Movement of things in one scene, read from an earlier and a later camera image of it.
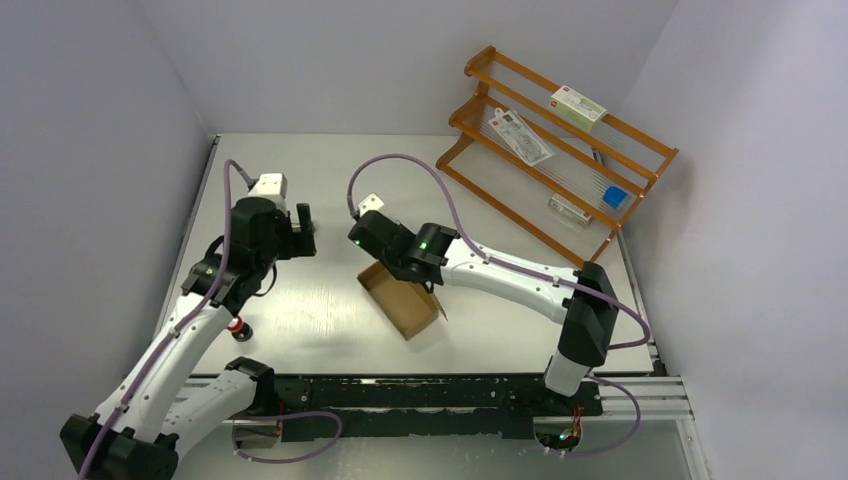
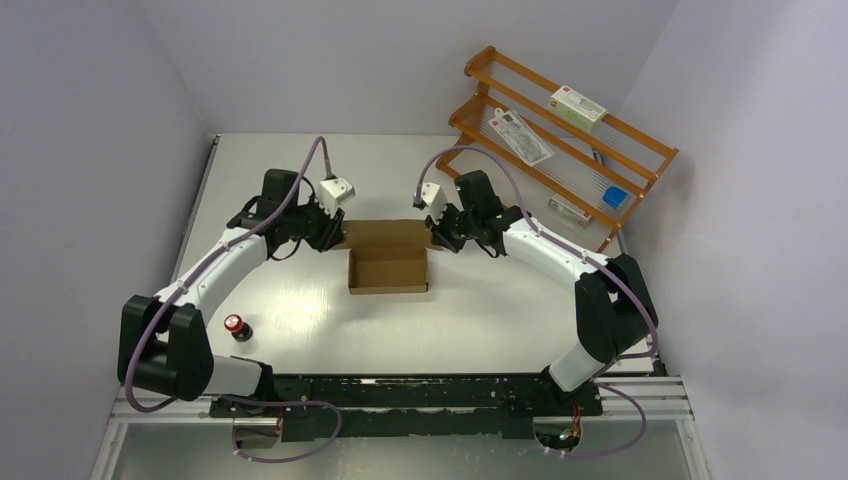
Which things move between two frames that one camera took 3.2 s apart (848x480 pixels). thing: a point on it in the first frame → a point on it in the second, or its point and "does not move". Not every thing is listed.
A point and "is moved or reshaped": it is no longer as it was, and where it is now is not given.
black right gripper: [395, 221] → [439, 234]
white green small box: [577, 108] does not move
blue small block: [613, 196] does not move
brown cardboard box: [409, 306] is moved or reshaped
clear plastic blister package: [525, 143] does not move
